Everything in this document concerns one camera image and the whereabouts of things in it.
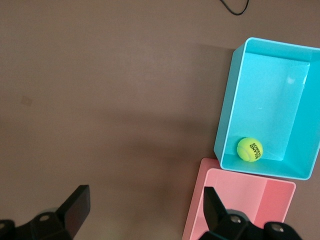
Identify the pink plastic bin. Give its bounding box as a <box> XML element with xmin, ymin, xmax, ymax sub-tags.
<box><xmin>181</xmin><ymin>157</ymin><xmax>297</xmax><ymax>240</ymax></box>

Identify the blue plastic bin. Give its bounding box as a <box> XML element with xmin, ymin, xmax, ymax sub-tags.
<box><xmin>213</xmin><ymin>36</ymin><xmax>320</xmax><ymax>181</ymax></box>

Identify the black looped table cable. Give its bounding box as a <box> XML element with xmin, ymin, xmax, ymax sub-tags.
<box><xmin>219</xmin><ymin>0</ymin><xmax>251</xmax><ymax>16</ymax></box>

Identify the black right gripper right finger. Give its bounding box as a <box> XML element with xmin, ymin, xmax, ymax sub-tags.
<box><xmin>197</xmin><ymin>186</ymin><xmax>305</xmax><ymax>240</ymax></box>

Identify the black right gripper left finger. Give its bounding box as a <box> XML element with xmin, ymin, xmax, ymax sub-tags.
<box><xmin>0</xmin><ymin>184</ymin><xmax>91</xmax><ymax>240</ymax></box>

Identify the yellow tennis ball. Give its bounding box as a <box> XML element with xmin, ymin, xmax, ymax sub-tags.
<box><xmin>236</xmin><ymin>136</ymin><xmax>264</xmax><ymax>163</ymax></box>

